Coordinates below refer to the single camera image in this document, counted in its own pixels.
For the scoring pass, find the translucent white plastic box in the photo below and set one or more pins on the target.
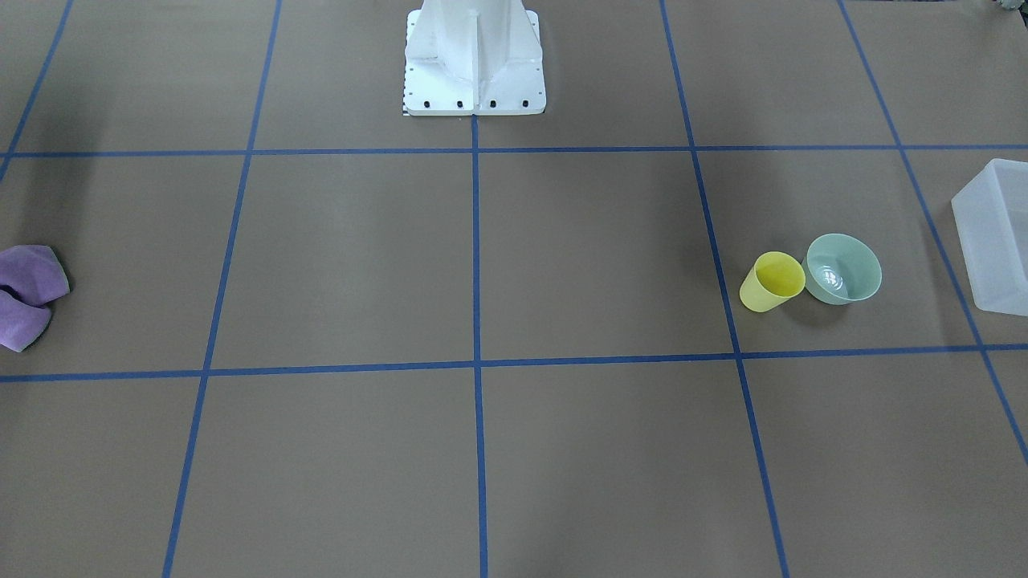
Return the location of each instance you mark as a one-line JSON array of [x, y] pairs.
[[991, 219]]

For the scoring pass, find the mint green plastic bowl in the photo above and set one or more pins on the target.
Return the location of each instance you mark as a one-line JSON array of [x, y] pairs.
[[841, 270]]

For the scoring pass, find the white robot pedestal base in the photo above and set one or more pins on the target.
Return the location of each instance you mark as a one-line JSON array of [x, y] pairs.
[[467, 58]]

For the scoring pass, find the purple microfiber cloth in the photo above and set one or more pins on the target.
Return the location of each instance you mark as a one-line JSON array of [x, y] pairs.
[[31, 278]]

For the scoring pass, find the yellow plastic cup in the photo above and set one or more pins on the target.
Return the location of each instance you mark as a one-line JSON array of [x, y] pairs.
[[774, 278]]

